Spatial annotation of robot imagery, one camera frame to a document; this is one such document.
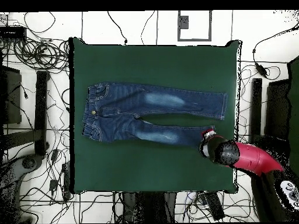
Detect blue denim jeans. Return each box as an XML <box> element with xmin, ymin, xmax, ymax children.
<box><xmin>82</xmin><ymin>81</ymin><xmax>229</xmax><ymax>149</ymax></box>

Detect black flat box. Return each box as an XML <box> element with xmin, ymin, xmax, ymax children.
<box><xmin>0</xmin><ymin>66</ymin><xmax>22</xmax><ymax>125</ymax></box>
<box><xmin>265</xmin><ymin>79</ymin><xmax>290</xmax><ymax>141</ymax></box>

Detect black stand base bars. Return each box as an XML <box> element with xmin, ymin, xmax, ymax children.
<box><xmin>248</xmin><ymin>78</ymin><xmax>290</xmax><ymax>150</ymax></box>
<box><xmin>2</xmin><ymin>70</ymin><xmax>50</xmax><ymax>156</ymax></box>

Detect dark green tablecloth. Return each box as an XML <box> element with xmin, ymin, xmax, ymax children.
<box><xmin>69</xmin><ymin>37</ymin><xmax>242</xmax><ymax>194</ymax></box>

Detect long black power strip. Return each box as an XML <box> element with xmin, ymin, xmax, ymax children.
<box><xmin>203</xmin><ymin>191</ymin><xmax>225</xmax><ymax>221</ymax></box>

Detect green cloth on neighbouring table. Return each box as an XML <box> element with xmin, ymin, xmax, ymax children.
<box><xmin>287</xmin><ymin>55</ymin><xmax>299</xmax><ymax>169</ymax></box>

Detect small grey square plate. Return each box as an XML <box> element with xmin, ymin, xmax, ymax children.
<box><xmin>178</xmin><ymin>15</ymin><xmax>189</xmax><ymax>30</ymax></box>

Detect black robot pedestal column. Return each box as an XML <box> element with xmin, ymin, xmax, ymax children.
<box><xmin>121</xmin><ymin>191</ymin><xmax>177</xmax><ymax>223</ymax></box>

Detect black cable with plug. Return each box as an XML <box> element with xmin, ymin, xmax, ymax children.
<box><xmin>106</xmin><ymin>10</ymin><xmax>128</xmax><ymax>46</ymax></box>

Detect coiled black cable bundle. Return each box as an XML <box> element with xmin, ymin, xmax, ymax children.
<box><xmin>12</xmin><ymin>38</ymin><xmax>71</xmax><ymax>71</ymax></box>

